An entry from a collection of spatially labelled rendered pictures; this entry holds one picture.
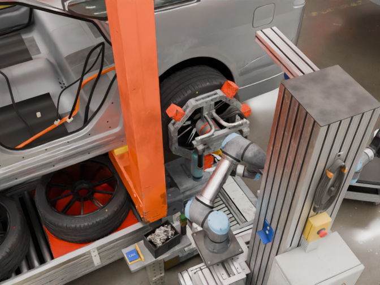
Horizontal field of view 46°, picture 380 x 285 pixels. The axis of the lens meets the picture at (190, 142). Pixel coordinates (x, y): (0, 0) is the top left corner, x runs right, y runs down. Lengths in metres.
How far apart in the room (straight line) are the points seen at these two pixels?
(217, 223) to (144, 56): 0.94
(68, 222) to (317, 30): 3.94
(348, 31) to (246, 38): 2.96
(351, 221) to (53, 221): 2.29
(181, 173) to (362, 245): 1.50
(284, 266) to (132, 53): 1.15
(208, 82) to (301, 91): 1.42
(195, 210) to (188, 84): 0.90
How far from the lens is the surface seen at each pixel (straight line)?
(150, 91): 2.17
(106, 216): 3.09
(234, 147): 2.38
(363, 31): 5.98
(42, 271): 3.11
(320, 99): 1.57
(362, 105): 1.59
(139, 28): 1.95
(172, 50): 2.79
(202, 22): 2.80
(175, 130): 2.91
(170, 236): 2.88
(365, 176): 3.70
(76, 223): 3.09
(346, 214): 3.86
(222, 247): 2.49
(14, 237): 3.15
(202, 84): 2.91
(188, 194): 3.56
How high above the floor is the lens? 3.02
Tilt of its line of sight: 47 degrees down
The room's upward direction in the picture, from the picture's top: straight up
